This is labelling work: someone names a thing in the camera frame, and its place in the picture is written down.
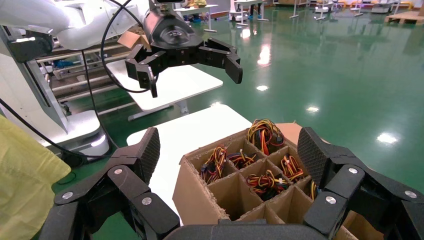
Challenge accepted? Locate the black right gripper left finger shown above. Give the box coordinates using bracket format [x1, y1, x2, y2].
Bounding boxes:
[39, 126, 181, 240]

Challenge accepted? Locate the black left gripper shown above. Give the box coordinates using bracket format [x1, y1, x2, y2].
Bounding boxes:
[124, 8, 244, 99]

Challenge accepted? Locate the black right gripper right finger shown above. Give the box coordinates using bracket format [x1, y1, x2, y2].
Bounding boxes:
[296, 126, 424, 240]

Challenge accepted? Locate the power supply with coloured wires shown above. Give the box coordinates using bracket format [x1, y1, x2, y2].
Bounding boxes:
[245, 169, 291, 202]
[308, 180, 322, 202]

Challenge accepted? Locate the small brown cardboard box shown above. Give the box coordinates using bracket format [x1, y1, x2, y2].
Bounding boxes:
[117, 30, 152, 51]

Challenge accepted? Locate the cardboard box with dividers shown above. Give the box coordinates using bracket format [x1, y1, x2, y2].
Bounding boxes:
[172, 121, 387, 240]

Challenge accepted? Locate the white desk with legs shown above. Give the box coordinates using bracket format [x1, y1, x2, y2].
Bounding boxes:
[172, 2, 220, 34]

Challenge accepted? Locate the person in yellow jacket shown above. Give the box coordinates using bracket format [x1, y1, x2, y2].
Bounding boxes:
[0, 114, 72, 240]

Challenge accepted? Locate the metal roller rack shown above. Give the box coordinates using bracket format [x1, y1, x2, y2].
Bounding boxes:
[35, 43, 135, 104]

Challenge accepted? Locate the white robot body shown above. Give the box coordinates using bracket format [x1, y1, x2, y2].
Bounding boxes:
[0, 24, 111, 157]

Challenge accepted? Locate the wooden pallet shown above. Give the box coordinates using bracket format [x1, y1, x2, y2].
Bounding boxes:
[384, 9, 424, 26]

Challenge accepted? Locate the white pedestal table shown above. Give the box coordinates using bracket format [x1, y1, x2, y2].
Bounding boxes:
[105, 59, 224, 122]

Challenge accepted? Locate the wire bundle right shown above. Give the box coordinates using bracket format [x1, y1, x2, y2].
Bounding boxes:
[279, 153, 306, 184]

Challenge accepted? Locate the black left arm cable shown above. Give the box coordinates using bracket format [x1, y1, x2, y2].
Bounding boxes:
[100, 0, 161, 95]

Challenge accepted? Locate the wire bundle top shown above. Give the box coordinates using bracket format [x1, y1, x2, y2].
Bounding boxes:
[246, 118, 286, 157]

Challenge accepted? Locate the wire bundle left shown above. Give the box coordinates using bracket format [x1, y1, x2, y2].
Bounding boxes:
[198, 145, 229, 185]

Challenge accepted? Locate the wire bundle small middle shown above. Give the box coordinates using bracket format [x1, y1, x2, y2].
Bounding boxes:
[226, 149, 258, 170]

